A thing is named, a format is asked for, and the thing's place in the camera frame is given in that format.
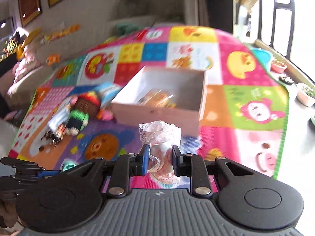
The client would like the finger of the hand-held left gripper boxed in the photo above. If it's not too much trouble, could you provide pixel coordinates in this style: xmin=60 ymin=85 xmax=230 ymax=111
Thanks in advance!
xmin=0 ymin=157 xmax=46 ymax=172
xmin=11 ymin=168 xmax=63 ymax=181

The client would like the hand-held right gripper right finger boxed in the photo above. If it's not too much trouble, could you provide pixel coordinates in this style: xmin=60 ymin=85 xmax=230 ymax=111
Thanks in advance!
xmin=172 ymin=145 xmax=249 ymax=198

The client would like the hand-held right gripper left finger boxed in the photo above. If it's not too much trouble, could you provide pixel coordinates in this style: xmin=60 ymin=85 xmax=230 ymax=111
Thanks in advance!
xmin=74 ymin=144 xmax=151 ymax=198

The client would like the teal pacifier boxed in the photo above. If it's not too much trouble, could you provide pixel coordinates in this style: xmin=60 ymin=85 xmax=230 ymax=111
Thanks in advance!
xmin=61 ymin=161 xmax=77 ymax=172

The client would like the pink lace doll dress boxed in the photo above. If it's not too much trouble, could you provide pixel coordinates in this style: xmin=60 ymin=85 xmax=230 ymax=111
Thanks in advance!
xmin=138 ymin=120 xmax=182 ymax=185

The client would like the black hair clip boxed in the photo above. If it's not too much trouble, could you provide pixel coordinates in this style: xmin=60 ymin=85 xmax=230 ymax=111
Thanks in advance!
xmin=40 ymin=128 xmax=62 ymax=146

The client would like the pink cardboard box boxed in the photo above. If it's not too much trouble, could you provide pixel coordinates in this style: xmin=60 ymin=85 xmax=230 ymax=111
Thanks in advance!
xmin=111 ymin=65 xmax=208 ymax=137

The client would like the pale blue box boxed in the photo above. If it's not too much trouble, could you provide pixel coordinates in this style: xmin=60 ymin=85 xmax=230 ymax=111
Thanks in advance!
xmin=48 ymin=97 xmax=74 ymax=131

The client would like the crochet doll with brown hair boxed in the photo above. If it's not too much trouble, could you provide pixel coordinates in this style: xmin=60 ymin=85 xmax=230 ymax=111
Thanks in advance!
xmin=65 ymin=91 xmax=102 ymax=136

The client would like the pink teal toy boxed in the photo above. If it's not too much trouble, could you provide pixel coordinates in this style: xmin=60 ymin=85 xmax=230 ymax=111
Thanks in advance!
xmin=97 ymin=108 xmax=115 ymax=121

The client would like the pink blue printed packet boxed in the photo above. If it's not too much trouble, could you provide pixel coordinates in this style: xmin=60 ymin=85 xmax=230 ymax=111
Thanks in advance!
xmin=98 ymin=82 xmax=123 ymax=107

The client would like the orange patterned packet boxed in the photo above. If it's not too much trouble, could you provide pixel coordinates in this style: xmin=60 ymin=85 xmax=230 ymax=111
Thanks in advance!
xmin=138 ymin=89 xmax=176 ymax=109

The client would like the small orange toy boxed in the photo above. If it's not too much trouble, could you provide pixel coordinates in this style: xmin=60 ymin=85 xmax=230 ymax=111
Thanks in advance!
xmin=47 ymin=54 xmax=61 ymax=66

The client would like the colourful cartoon play mat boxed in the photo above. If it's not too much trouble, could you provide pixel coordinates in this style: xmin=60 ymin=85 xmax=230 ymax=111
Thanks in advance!
xmin=8 ymin=26 xmax=291 ymax=195

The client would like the teal cloth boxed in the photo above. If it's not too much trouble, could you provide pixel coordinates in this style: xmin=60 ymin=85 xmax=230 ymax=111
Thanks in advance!
xmin=114 ymin=22 xmax=148 ymax=36

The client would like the blue plastic basin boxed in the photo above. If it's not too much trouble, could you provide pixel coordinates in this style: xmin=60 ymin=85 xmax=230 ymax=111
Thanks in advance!
xmin=250 ymin=49 xmax=271 ymax=71

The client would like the row of orange toys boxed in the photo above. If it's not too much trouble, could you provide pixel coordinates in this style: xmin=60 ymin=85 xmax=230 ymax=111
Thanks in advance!
xmin=41 ymin=24 xmax=81 ymax=43

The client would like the pink flower pot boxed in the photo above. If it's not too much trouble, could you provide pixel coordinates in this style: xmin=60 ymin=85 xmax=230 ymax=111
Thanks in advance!
xmin=271 ymin=59 xmax=288 ymax=74

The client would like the low white plant pot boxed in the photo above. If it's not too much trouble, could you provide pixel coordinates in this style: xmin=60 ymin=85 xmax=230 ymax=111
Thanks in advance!
xmin=296 ymin=83 xmax=315 ymax=107

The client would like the beige curtain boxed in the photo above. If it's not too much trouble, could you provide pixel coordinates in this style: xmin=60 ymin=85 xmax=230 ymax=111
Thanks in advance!
xmin=183 ymin=0 xmax=209 ymax=26

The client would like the black window frame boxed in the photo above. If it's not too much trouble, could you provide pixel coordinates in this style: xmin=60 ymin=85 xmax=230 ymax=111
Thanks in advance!
xmin=256 ymin=0 xmax=299 ymax=60

